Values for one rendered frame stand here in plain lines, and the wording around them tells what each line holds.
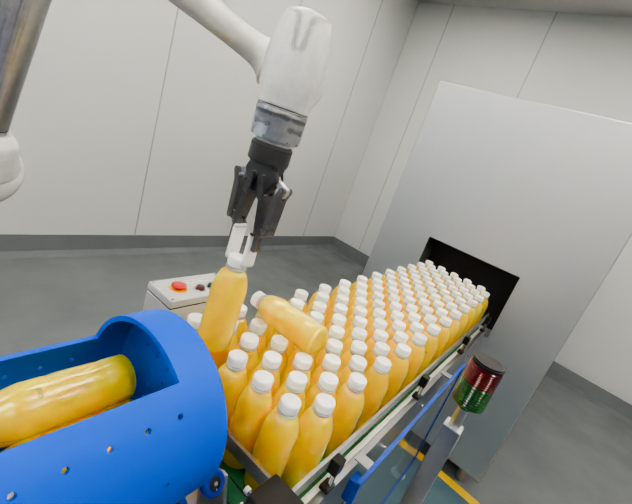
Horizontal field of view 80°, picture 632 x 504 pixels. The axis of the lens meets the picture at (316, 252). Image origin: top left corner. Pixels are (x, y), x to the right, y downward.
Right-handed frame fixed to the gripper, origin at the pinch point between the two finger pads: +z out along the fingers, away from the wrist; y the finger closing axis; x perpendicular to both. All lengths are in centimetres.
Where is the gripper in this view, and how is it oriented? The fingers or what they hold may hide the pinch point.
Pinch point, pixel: (243, 245)
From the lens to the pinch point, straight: 74.2
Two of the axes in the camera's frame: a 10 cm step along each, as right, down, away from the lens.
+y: 7.5, 4.4, -5.0
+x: 5.8, -0.6, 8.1
